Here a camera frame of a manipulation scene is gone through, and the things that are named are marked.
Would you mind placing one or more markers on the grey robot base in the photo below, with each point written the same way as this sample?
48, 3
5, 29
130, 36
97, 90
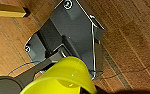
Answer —
57, 26

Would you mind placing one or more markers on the grey robot torso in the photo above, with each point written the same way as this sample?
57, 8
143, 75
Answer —
47, 65

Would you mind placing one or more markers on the white air hockey table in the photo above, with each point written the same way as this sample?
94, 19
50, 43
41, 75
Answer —
7, 13

